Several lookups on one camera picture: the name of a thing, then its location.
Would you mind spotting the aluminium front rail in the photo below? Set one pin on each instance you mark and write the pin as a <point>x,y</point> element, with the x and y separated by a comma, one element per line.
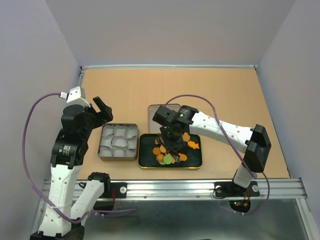
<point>203,189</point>

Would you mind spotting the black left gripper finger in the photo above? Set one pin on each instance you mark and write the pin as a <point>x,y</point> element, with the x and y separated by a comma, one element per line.
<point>106,114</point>
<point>100,104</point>

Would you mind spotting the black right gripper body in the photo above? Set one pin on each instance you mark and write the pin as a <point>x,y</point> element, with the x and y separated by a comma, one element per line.
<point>172,139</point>

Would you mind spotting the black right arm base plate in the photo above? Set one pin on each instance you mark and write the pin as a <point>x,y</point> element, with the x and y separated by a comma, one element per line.
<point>228,189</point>

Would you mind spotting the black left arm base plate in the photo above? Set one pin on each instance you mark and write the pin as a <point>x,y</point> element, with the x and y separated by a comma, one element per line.
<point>115,190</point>

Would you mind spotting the brown tin lid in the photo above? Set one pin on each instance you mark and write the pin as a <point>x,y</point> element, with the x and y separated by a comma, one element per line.
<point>154,127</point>

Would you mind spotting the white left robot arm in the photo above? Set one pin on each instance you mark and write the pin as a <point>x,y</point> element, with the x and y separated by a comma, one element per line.
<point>65,219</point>

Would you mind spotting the silver metal tongs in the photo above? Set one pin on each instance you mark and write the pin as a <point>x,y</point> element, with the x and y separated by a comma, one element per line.
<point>161,148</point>

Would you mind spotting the leaf-shaped orange cookie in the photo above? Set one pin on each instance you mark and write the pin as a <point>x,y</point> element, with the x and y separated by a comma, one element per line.
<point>186,137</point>

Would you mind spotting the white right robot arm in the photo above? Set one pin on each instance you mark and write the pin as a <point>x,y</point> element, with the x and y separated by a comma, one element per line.
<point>251,145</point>

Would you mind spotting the large fish-shaped cookie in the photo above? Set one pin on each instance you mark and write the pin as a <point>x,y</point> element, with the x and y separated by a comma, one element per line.
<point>193,145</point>

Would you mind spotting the brown cookie tin box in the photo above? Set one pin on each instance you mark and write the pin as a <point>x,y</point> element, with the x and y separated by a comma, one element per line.
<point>119,142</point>

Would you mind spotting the green round cookie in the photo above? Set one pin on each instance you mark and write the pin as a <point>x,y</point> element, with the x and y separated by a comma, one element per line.
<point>168,159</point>

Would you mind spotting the swirl flower cookie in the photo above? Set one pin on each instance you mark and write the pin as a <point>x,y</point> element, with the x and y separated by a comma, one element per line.
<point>160,158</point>

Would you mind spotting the black gold-rimmed tray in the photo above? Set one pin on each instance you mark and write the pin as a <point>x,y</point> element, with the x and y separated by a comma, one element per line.
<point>190,158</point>

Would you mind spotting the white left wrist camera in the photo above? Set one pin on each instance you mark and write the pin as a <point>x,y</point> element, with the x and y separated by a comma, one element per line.
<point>75,96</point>

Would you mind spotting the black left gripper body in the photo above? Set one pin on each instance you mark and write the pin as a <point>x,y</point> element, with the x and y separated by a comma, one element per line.
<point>94,118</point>

